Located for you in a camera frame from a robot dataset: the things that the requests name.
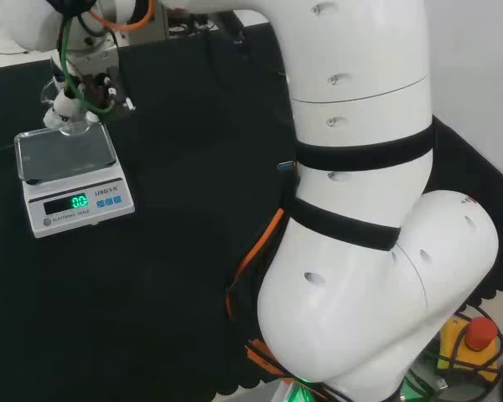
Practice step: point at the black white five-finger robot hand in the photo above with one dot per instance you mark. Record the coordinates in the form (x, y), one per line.
(109, 94)

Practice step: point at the clear glass beaker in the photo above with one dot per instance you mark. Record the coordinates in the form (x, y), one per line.
(76, 129)

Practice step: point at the white electronic balance steel pan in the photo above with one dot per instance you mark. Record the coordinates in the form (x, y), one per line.
(73, 188)

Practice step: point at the black bench cloth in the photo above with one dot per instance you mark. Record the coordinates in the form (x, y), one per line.
(172, 167)

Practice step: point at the pale board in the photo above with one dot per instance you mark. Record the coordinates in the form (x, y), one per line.
(8, 58)

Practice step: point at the blue plug connector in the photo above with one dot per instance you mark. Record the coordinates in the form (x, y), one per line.
(287, 167)

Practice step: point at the yellow red stop button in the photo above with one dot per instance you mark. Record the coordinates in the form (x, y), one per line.
(473, 339)

